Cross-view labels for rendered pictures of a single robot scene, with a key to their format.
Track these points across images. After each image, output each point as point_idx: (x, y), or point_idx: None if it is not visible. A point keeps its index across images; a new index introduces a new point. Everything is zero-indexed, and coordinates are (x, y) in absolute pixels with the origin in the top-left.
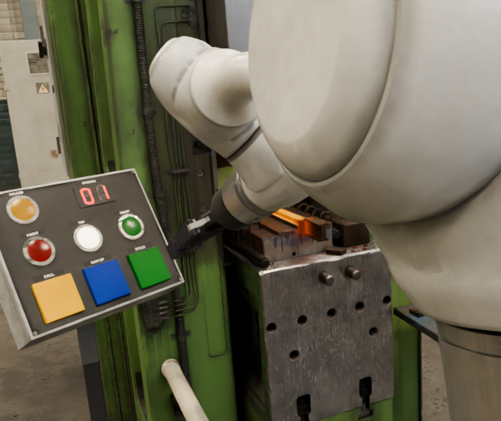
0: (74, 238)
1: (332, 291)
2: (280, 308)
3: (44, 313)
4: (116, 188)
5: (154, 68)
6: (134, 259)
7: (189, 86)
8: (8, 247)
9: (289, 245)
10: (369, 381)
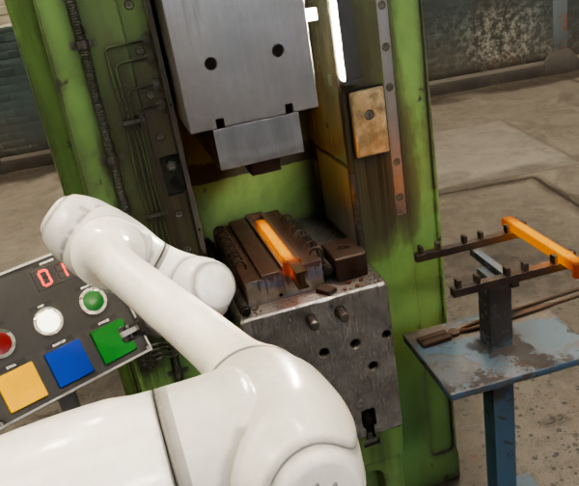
0: (34, 324)
1: (322, 332)
2: None
3: (8, 404)
4: None
5: (41, 234)
6: (96, 336)
7: (69, 257)
8: None
9: (274, 286)
10: (373, 411)
